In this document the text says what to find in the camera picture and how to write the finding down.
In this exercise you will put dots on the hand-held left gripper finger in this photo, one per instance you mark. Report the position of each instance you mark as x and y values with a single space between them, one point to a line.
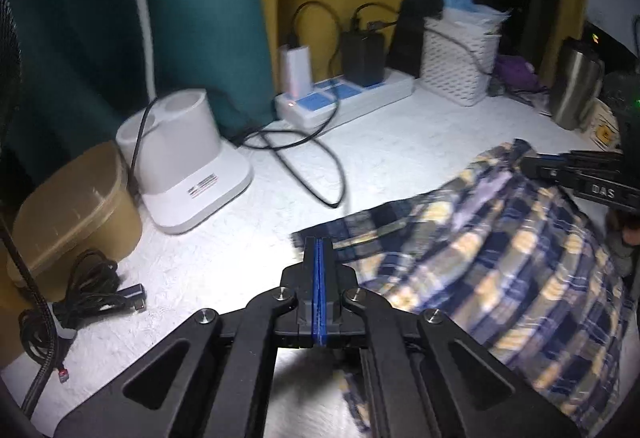
322 283
315 283

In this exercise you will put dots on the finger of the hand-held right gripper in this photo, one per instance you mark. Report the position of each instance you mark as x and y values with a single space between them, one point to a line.
550 169

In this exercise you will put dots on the blue yellow plaid pants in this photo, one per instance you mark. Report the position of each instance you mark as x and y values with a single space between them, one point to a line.
500 258

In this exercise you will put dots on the person's right hand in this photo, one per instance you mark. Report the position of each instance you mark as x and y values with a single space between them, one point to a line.
625 243

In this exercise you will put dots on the cream printed mug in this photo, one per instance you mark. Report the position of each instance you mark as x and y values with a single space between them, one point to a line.
602 130

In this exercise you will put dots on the steel tumbler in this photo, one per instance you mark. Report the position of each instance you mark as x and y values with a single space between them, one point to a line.
575 83

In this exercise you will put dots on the purple cloth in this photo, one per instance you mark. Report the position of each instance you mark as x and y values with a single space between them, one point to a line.
515 70

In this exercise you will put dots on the white woven basket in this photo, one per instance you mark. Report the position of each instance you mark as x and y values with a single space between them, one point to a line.
457 68

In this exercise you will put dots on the white desk lamp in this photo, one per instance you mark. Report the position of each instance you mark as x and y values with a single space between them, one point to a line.
190 163

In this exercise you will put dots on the blue plastic bags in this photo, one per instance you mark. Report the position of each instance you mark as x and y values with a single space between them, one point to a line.
472 10

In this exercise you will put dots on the white power strip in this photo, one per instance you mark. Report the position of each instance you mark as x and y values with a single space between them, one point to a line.
350 98

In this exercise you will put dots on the white charger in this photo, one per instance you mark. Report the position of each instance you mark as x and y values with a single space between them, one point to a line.
297 70

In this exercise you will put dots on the black charger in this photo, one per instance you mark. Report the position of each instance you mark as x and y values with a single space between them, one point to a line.
364 59

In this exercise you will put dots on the tan lidded container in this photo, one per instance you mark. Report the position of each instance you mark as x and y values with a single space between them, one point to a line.
75 213

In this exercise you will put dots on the teal curtain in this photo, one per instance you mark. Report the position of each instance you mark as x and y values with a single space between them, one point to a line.
80 28

